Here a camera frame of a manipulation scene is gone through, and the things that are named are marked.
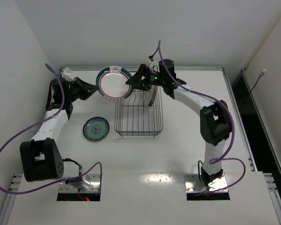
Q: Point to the grey wire dish rack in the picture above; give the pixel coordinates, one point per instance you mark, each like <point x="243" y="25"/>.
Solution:
<point x="133" y="119"/>

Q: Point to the black cable white plug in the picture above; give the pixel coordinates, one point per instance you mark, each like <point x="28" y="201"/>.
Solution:
<point x="263" y="71"/>

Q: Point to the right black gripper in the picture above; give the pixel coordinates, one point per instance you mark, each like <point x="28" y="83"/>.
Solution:
<point x="144" y="78"/>

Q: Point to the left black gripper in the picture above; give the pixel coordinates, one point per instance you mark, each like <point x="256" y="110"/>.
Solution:
<point x="79" y="86"/>

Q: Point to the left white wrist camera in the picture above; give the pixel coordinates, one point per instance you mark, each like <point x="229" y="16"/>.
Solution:
<point x="66" y="74"/>

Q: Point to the green red rimmed plate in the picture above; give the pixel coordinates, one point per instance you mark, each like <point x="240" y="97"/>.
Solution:
<point x="153" y="94"/>
<point x="111" y="82"/>

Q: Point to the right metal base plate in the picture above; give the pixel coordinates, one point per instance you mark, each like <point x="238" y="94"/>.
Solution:
<point x="193" y="185"/>

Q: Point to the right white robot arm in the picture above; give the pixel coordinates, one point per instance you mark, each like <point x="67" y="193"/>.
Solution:
<point x="215" y="123"/>

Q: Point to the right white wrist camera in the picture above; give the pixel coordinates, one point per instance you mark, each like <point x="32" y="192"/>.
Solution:
<point x="154" y="66"/>

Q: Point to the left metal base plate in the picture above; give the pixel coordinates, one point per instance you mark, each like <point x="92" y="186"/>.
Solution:
<point x="87" y="184"/>

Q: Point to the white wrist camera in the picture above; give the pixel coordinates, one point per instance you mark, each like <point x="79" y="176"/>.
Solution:
<point x="66" y="74"/>
<point x="154" y="66"/>

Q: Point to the blue floral green plate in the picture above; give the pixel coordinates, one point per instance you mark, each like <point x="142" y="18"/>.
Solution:
<point x="95" y="129"/>

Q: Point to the white plate grey rim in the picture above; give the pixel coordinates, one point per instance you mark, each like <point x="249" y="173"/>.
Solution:
<point x="147" y="97"/>

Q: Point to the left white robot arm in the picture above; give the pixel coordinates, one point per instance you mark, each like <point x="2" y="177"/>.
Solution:
<point x="41" y="159"/>

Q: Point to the metal base plate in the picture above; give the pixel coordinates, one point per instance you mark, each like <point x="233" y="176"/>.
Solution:
<point x="193" y="185"/>
<point x="87" y="184"/>

